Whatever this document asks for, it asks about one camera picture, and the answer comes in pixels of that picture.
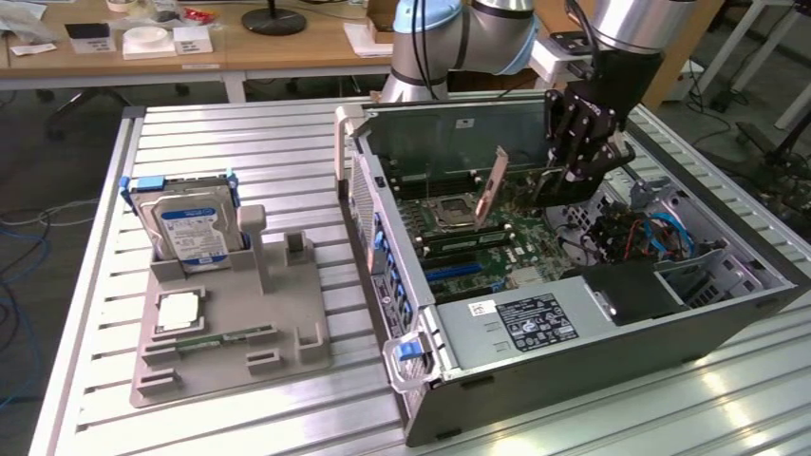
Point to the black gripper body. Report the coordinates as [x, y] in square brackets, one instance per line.
[625, 85]

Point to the graphics card with metal bracket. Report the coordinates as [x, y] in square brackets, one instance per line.
[493, 190]

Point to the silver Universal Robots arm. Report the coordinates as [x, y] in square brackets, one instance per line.
[494, 28]

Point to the white power box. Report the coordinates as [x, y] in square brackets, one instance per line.
[690, 83]

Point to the wooden cabinet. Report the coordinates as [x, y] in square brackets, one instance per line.
[697, 28]

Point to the green motherboard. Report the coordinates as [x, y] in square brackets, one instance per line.
[529, 237]

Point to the metal CPU socket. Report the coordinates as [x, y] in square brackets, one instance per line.
[451, 214]

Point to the silver chipset heatsink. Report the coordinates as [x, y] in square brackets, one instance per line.
[525, 277]

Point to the black equipment stand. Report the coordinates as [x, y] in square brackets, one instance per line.
[786, 157]

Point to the metal disk bay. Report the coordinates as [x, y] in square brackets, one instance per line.
[729, 271]

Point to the black expansion slot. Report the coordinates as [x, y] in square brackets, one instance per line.
[447, 260]

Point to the grey power supply unit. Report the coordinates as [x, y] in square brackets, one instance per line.
[533, 318]

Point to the blue card retainer clip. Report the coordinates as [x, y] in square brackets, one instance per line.
[399, 292]
[379, 233]
[390, 266]
[409, 316]

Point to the white open paper box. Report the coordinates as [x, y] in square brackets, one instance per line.
[369, 40]

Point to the brown cardboard box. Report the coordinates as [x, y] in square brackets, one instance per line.
[381, 14]

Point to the open grey PC case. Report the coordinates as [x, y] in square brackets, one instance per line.
[570, 366]

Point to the black round lamp base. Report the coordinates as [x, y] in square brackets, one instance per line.
[274, 23]

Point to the blue case release tab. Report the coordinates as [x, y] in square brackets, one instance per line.
[407, 355]

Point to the grey parts rack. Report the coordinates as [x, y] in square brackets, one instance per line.
[254, 294]

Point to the plain white box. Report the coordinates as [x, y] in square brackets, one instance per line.
[193, 40]

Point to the hard disk in blue caddy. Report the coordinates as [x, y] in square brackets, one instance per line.
[190, 228]

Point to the red packet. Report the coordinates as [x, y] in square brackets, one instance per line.
[197, 15]

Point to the silver CPU chip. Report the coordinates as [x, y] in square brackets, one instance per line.
[179, 313]

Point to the white tape roll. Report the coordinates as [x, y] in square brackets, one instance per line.
[118, 5]

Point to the black chair base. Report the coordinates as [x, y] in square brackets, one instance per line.
[83, 102]

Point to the black and white box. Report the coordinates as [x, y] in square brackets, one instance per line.
[91, 38]

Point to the white paper card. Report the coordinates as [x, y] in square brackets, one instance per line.
[32, 49]

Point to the clear plastic bag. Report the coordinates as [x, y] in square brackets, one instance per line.
[26, 19]

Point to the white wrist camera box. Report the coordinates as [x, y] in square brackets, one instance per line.
[558, 57]

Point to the white table frame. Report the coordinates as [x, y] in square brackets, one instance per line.
[742, 81]

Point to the wooden desk white frame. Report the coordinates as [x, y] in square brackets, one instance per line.
[63, 66]
[305, 54]

